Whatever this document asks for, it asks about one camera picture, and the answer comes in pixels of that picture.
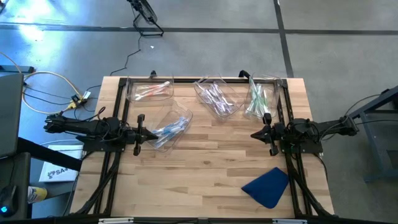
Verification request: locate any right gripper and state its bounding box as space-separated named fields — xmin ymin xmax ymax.
xmin=250 ymin=113 xmax=286 ymax=157

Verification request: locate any black floor fan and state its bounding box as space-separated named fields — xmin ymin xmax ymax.
xmin=126 ymin=0 xmax=165 ymax=37

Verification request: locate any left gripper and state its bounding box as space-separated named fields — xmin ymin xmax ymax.
xmin=120 ymin=114 xmax=159 ymax=157

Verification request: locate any yellow white can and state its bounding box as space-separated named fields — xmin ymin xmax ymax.
xmin=27 ymin=185 xmax=49 ymax=204

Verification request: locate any black desk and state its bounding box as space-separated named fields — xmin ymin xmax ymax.
xmin=0 ymin=136 xmax=82 ymax=220

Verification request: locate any clear plastic bin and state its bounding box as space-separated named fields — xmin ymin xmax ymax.
xmin=193 ymin=76 xmax=247 ymax=121
xmin=144 ymin=98 xmax=194 ymax=153
xmin=125 ymin=76 xmax=175 ymax=104
xmin=243 ymin=73 xmax=283 ymax=119

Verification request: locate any black computer mouse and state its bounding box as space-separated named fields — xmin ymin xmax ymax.
xmin=0 ymin=185 xmax=19 ymax=218

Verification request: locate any white printed box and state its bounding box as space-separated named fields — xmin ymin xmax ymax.
xmin=38 ymin=144 xmax=84 ymax=184

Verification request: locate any orange white toothbrush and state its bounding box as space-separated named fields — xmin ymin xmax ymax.
xmin=136 ymin=86 xmax=170 ymax=98
xmin=136 ymin=81 xmax=172 ymax=91
xmin=135 ymin=90 xmax=169 ymax=101

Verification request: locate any blue white toothbrush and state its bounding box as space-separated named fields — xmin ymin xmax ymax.
xmin=150 ymin=123 xmax=187 ymax=139
xmin=154 ymin=132 xmax=180 ymax=149
xmin=149 ymin=127 xmax=183 ymax=144
xmin=161 ymin=116 xmax=190 ymax=131
xmin=155 ymin=119 xmax=189 ymax=134

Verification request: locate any white label strip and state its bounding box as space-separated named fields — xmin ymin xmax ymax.
xmin=272 ymin=218 xmax=308 ymax=224
xmin=98 ymin=217 xmax=135 ymax=224

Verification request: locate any blue cloth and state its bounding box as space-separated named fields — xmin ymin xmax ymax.
xmin=241 ymin=167 xmax=290 ymax=210

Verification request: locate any yellow looped cable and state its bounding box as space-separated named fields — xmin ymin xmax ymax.
xmin=0 ymin=51 xmax=87 ymax=115

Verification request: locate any black cable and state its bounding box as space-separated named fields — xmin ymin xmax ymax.
xmin=109 ymin=34 xmax=143 ymax=77
xmin=341 ymin=93 xmax=398 ymax=125

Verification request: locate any grey metal table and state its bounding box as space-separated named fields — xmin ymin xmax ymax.
xmin=343 ymin=85 xmax=398 ymax=183

